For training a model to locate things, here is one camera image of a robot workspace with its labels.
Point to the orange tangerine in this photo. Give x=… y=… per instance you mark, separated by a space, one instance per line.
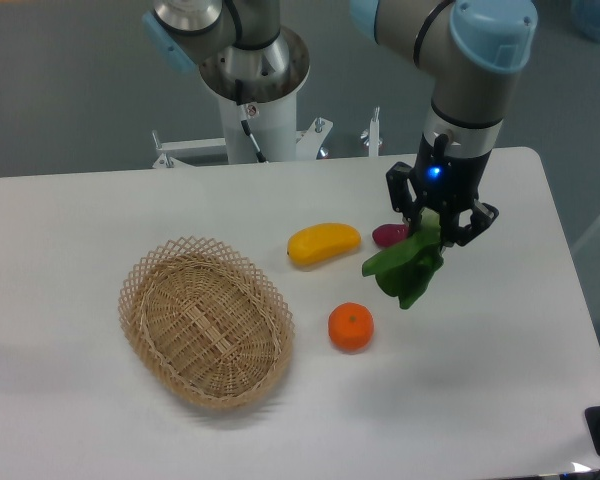
x=351 y=327

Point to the white pedestal base frame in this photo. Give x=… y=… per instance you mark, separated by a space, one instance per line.
x=254 y=136

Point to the yellow mango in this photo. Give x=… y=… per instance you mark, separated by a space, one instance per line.
x=321 y=242

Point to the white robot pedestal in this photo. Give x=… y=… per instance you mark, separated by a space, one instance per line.
x=256 y=91

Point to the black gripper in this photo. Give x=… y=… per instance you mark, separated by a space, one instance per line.
x=448 y=184

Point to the woven wicker basket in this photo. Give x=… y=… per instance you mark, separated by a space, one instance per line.
x=207 y=323

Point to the green leafy vegetable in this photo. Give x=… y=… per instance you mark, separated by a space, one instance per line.
x=404 y=270

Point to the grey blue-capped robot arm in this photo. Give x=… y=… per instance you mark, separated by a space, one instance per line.
x=474 y=50

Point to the blue bag in corner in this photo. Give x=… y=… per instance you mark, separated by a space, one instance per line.
x=585 y=16

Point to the purple sweet potato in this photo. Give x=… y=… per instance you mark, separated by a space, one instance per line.
x=387 y=235

